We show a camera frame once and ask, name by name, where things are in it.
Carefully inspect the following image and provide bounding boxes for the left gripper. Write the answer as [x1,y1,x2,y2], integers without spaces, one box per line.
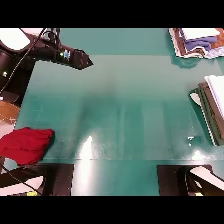
[69,48,95,71]

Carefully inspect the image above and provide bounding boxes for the red garment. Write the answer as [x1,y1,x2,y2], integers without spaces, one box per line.
[0,126,56,167]

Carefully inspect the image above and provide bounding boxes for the white garment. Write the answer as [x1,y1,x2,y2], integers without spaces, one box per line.
[181,27,222,41]
[203,74,224,122]

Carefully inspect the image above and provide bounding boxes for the purple garment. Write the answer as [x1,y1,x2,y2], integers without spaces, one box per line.
[180,35,220,53]

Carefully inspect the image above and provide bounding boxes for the black cable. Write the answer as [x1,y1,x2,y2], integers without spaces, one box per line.
[0,28,50,95]

